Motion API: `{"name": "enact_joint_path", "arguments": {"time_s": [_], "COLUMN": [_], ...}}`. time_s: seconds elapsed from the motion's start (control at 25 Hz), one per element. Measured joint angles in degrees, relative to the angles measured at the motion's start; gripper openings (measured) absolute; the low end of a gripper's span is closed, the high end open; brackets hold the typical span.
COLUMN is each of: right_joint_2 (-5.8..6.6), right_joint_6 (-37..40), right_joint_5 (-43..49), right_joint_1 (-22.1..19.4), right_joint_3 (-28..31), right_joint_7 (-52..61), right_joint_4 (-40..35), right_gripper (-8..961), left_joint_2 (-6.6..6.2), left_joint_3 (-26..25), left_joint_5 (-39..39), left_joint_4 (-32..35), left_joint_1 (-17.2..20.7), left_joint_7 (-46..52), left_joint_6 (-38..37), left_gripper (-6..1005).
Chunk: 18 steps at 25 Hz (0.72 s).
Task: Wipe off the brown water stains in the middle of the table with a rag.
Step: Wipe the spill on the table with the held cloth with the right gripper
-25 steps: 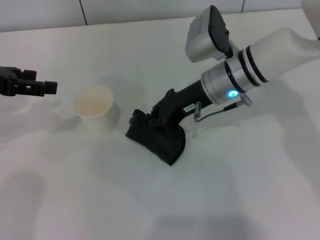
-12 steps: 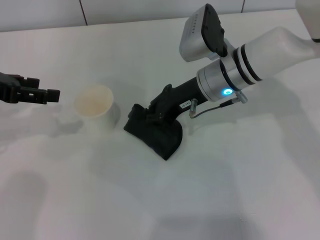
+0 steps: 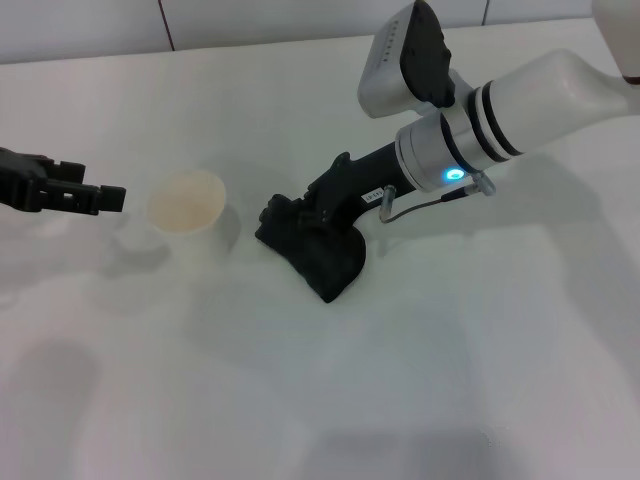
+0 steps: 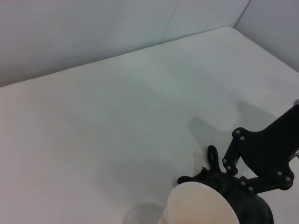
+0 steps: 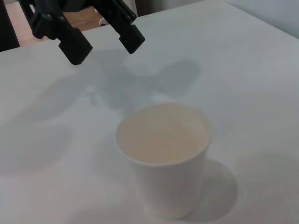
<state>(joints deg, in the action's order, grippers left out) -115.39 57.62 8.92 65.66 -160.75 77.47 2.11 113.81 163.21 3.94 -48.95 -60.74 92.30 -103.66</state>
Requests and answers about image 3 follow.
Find white paper cup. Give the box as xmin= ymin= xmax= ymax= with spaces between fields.
xmin=145 ymin=168 xmax=230 ymax=254

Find grey right gripper cable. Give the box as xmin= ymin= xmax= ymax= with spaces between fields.
xmin=377 ymin=169 xmax=496 ymax=224

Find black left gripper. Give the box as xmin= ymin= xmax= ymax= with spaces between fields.
xmin=0 ymin=147 xmax=126 ymax=216

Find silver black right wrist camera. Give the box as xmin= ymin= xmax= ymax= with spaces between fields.
xmin=357 ymin=0 xmax=455 ymax=120

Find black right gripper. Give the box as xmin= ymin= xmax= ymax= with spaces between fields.
xmin=298 ymin=142 xmax=416 ymax=234

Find dark blue rag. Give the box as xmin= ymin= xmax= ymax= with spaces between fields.
xmin=254 ymin=194 xmax=368 ymax=304

